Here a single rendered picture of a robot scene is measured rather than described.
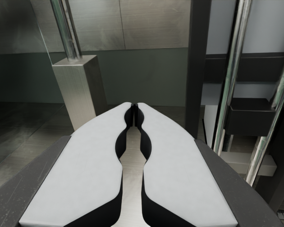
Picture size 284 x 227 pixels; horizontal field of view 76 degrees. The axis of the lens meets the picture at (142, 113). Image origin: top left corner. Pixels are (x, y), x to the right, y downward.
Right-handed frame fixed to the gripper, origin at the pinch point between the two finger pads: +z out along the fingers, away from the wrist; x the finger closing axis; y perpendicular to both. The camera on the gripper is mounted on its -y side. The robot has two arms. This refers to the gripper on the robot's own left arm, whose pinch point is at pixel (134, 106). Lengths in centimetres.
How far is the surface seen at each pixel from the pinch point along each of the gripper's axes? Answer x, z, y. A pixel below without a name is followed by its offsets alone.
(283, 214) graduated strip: 31.3, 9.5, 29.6
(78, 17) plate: -21, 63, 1
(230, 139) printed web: 22.0, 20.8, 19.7
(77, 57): -15.1, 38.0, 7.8
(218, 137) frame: 12.3, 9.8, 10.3
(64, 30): -17.2, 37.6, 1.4
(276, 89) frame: 16.7, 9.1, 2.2
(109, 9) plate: -9, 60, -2
